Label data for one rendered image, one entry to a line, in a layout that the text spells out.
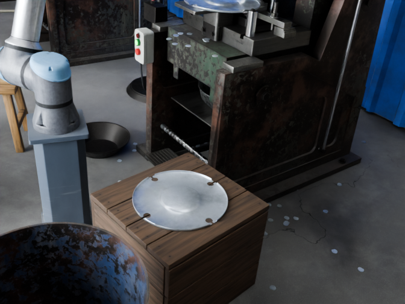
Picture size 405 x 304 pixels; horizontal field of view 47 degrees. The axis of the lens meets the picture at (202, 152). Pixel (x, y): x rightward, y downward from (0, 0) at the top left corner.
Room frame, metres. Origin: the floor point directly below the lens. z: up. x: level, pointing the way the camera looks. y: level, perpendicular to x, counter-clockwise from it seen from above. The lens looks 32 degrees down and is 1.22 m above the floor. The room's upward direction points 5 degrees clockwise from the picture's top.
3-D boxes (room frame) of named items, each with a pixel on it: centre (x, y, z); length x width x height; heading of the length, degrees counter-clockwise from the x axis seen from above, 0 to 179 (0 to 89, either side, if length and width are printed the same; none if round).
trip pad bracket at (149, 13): (1.96, 0.25, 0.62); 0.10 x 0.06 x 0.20; 38
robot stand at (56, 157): (1.33, 0.49, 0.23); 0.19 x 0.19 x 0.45; 22
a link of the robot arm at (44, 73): (1.34, 0.50, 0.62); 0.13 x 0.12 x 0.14; 63
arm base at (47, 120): (1.33, 0.49, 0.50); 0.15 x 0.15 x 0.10
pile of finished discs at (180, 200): (1.11, 0.05, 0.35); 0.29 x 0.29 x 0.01
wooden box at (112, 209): (1.11, 0.05, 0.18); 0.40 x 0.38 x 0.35; 135
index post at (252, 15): (1.64, -0.13, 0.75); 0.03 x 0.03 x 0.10; 38
